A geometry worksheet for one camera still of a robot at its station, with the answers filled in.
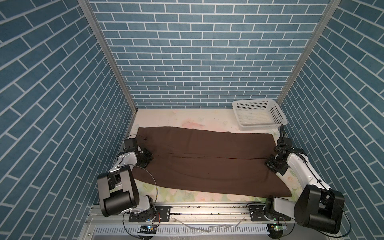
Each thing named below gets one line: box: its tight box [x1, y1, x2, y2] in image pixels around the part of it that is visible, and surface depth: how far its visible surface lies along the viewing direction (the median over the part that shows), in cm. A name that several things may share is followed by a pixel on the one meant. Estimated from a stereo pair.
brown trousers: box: [132, 127, 293, 197], surface depth 94 cm
